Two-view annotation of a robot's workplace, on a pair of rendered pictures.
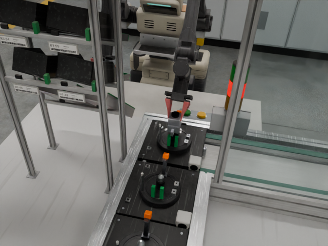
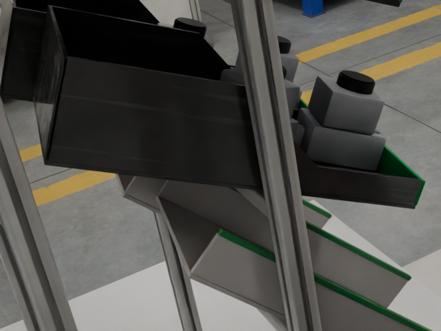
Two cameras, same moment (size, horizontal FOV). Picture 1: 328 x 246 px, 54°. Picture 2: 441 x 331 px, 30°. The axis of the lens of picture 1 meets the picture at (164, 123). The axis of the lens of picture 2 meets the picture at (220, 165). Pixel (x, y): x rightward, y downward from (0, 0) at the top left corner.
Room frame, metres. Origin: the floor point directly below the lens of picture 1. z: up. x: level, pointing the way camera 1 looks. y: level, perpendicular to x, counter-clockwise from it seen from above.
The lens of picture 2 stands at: (0.69, -0.24, 1.53)
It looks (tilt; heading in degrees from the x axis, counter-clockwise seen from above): 28 degrees down; 60
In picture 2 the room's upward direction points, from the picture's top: 11 degrees counter-clockwise
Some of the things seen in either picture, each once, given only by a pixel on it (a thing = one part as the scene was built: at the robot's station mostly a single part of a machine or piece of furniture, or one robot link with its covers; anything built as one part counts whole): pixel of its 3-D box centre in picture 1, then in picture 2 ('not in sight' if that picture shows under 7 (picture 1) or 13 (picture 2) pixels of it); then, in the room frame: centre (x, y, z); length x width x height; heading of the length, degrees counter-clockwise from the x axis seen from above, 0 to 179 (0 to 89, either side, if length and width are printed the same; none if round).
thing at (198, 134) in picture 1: (174, 143); not in sight; (0.97, -0.04, 0.96); 0.24 x 0.24 x 0.02; 80
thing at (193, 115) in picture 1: (200, 120); not in sight; (1.17, -0.17, 0.93); 0.21 x 0.07 x 0.06; 80
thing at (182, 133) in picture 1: (174, 140); not in sight; (0.97, -0.04, 0.98); 0.14 x 0.14 x 0.02
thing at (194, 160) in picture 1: (194, 163); not in sight; (0.86, -0.12, 0.97); 0.05 x 0.05 x 0.04; 80
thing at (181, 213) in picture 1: (160, 182); not in sight; (0.72, 0.00, 1.01); 0.24 x 0.24 x 0.13; 80
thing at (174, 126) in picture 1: (174, 122); not in sight; (0.96, -0.04, 1.08); 0.08 x 0.04 x 0.07; 169
